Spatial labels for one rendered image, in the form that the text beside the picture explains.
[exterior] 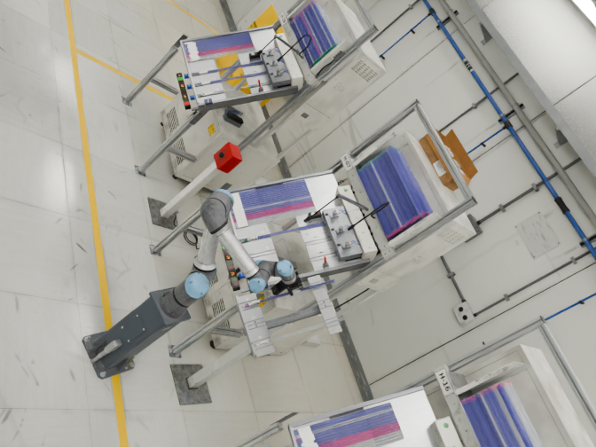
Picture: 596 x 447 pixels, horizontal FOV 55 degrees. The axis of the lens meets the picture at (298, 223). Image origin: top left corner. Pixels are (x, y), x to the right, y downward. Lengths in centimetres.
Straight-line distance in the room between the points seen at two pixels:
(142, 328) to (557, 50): 372
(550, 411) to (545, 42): 309
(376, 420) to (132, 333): 129
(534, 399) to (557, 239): 173
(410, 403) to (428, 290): 187
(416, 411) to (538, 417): 56
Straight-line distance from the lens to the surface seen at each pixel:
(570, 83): 490
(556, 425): 301
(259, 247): 333
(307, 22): 436
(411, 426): 303
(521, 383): 305
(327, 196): 357
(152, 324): 296
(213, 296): 388
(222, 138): 433
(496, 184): 477
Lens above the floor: 248
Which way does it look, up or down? 26 degrees down
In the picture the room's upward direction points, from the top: 53 degrees clockwise
